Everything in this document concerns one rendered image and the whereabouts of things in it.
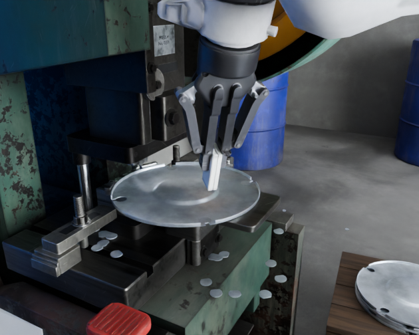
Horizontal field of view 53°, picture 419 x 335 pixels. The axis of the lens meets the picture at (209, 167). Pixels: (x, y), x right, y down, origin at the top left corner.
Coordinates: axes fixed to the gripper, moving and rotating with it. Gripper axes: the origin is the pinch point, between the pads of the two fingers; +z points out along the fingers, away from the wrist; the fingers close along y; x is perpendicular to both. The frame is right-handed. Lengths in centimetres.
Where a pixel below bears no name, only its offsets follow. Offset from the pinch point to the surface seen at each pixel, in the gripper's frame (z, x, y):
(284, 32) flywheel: -4.7, 37.4, 30.4
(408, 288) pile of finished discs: 54, -1, 65
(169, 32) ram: -10.3, 26.1, -0.2
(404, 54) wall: 90, 209, 256
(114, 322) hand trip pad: 8.6, -16.3, -17.5
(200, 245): 22.6, 3.4, 1.6
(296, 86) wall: 145, 262, 196
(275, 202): 13.2, 2.6, 15.2
